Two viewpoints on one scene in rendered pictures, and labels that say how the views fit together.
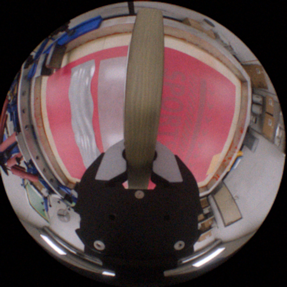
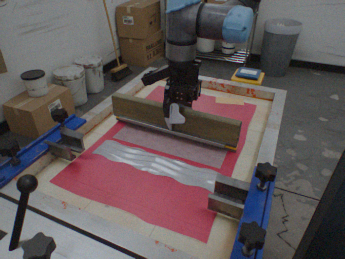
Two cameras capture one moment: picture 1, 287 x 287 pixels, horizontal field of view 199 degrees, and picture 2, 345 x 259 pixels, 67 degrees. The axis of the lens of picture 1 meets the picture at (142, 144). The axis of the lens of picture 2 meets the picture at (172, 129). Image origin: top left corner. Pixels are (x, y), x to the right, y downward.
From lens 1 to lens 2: 76 cm
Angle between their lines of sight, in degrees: 69
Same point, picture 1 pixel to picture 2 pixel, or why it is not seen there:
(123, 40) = (107, 126)
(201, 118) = not seen: hidden behind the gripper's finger
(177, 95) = not seen: hidden behind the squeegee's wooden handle
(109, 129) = (161, 146)
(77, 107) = (132, 154)
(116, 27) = (94, 119)
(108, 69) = (124, 135)
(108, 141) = (170, 149)
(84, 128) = (150, 156)
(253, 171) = not seen: outside the picture
